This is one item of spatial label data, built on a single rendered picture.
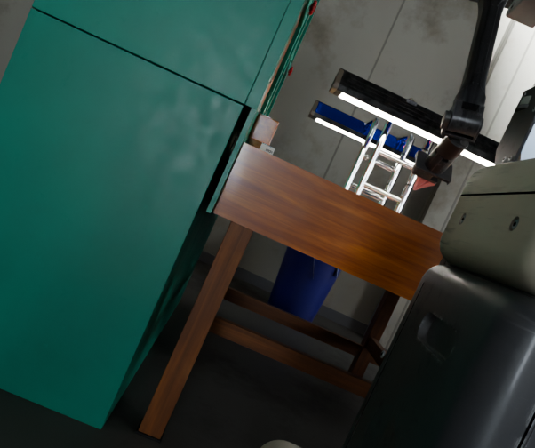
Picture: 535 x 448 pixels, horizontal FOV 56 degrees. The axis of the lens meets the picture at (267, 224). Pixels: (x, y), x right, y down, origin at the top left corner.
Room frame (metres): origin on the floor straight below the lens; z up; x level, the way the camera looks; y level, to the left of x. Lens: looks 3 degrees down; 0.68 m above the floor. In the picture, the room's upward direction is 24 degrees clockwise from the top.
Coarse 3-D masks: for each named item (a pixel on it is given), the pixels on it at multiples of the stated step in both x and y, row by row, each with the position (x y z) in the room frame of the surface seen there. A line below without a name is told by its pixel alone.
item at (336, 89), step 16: (336, 80) 1.50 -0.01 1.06; (352, 80) 1.52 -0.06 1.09; (352, 96) 1.50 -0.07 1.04; (368, 96) 1.50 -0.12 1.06; (384, 96) 1.52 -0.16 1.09; (400, 96) 1.54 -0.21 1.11; (384, 112) 1.51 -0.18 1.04; (400, 112) 1.51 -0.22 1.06; (416, 112) 1.53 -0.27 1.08; (432, 112) 1.55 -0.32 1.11; (432, 128) 1.52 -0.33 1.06; (480, 144) 1.54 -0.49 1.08; (496, 144) 1.56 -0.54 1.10
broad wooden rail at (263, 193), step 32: (256, 160) 1.20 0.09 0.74; (224, 192) 1.20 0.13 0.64; (256, 192) 1.20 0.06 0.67; (288, 192) 1.21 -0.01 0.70; (320, 192) 1.21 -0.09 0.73; (352, 192) 1.22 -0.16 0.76; (256, 224) 1.20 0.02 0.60; (288, 224) 1.21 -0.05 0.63; (320, 224) 1.21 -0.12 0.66; (352, 224) 1.22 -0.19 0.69; (384, 224) 1.22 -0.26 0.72; (416, 224) 1.23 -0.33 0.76; (320, 256) 1.21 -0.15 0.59; (352, 256) 1.22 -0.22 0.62; (384, 256) 1.22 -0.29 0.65; (416, 256) 1.23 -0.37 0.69; (384, 288) 1.23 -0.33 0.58; (416, 288) 1.23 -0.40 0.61
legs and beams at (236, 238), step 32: (224, 256) 1.21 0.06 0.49; (224, 288) 1.21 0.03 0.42; (192, 320) 1.21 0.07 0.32; (224, 320) 1.80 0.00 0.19; (288, 320) 2.39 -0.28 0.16; (384, 320) 2.40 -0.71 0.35; (192, 352) 1.21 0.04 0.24; (288, 352) 1.81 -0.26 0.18; (352, 352) 2.41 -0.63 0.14; (160, 384) 1.21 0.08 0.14; (352, 384) 1.83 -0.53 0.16; (160, 416) 1.21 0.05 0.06
